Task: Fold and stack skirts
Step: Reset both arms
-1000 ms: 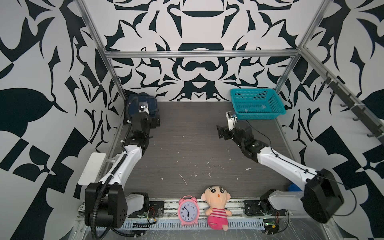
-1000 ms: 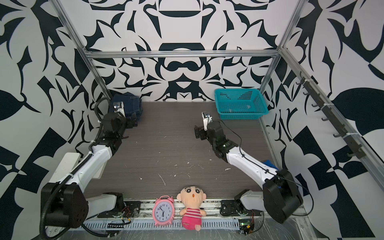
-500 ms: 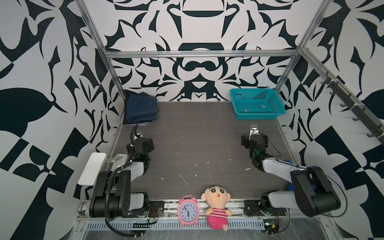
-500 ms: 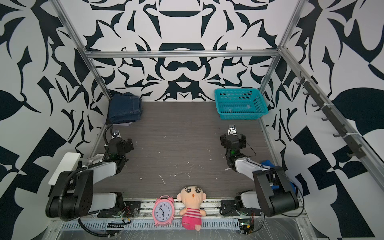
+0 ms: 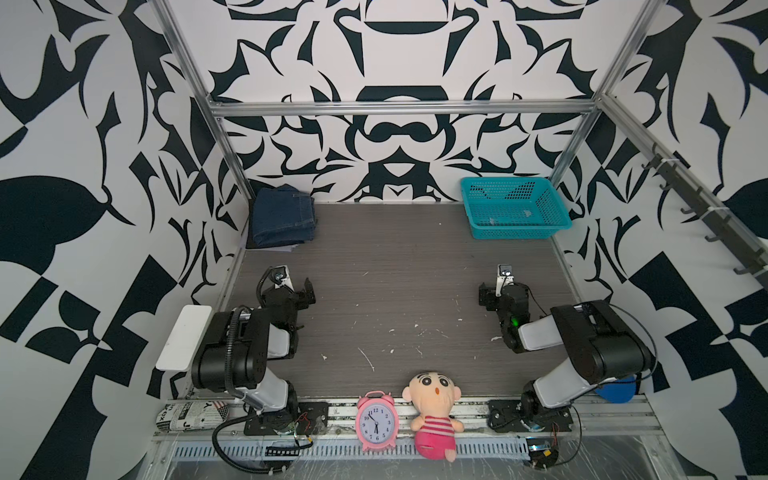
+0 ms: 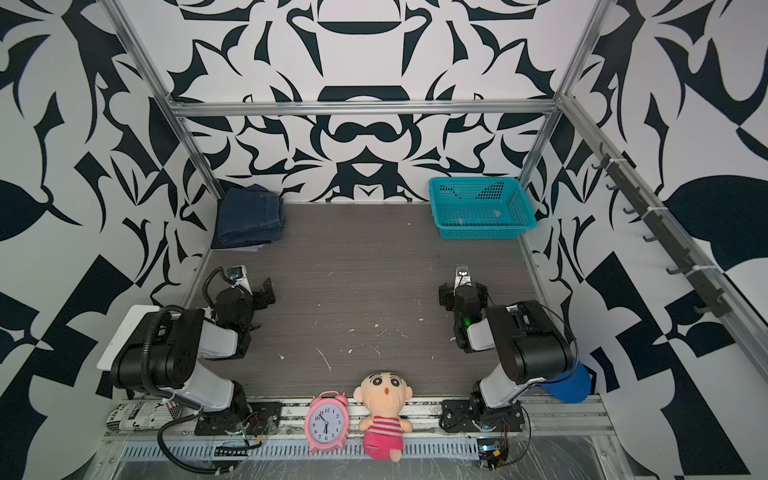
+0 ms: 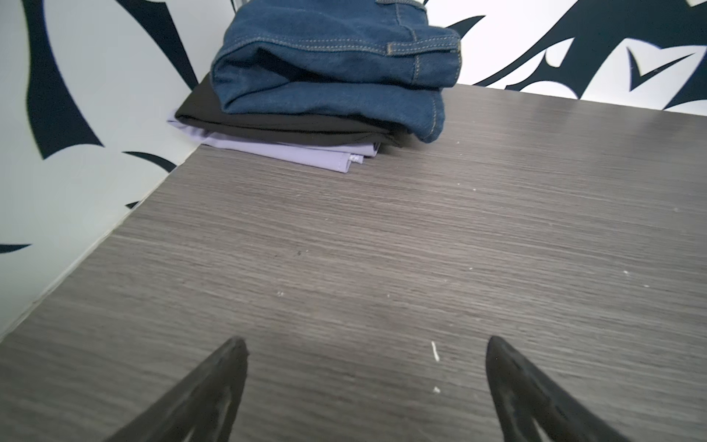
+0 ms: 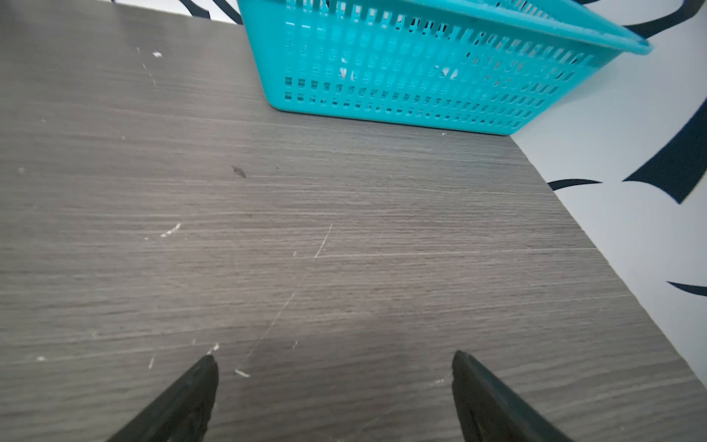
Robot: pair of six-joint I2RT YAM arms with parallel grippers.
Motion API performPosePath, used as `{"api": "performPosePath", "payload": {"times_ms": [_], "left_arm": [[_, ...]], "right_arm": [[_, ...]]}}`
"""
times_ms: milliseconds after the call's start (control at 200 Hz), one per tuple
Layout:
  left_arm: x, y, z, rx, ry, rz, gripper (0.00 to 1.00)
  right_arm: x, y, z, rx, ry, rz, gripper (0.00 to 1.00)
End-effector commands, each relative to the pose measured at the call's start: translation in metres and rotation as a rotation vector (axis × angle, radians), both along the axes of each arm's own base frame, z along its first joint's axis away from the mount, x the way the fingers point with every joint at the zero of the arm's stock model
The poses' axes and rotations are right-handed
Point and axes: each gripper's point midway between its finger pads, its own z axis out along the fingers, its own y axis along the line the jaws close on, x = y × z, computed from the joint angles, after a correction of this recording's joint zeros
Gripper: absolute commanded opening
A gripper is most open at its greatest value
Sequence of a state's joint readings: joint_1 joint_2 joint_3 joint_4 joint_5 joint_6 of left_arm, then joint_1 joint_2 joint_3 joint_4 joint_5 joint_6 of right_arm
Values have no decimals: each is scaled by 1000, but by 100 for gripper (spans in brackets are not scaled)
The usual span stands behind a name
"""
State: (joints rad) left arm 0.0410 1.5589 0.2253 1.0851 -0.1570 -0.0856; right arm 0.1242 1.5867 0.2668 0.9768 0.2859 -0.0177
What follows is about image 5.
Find denim garment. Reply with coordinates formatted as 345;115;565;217
248;185;317;244

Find black garment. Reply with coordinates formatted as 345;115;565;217
246;231;304;250

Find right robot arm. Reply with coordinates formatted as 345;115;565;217
478;277;657;432

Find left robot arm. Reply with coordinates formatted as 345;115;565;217
190;276;316;422

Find teal plastic basket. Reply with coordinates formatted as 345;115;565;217
460;177;572;240

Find plush doll pink shirt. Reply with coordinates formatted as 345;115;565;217
402;371;464;462

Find white rectangular panel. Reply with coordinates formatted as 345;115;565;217
155;305;213;372

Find pink alarm clock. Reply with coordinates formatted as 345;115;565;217
355;391;400;452

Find folded newspaper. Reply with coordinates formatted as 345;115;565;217
155;401;230;432

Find blue cloth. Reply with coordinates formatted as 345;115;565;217
594;380;637;404

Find small circuit board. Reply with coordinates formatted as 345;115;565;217
525;439;559;471

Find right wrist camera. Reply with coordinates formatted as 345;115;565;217
495;264;514;297

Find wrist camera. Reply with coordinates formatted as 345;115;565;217
495;264;514;297
268;265;294;291

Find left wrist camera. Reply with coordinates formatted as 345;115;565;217
268;265;294;291

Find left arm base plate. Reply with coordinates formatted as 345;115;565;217
244;401;330;436

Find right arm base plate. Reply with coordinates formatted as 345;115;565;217
487;399;574;433

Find black corrugated cable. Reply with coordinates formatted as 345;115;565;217
211;413;314;476

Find grey wall hook rail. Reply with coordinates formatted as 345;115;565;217
644;143;767;289

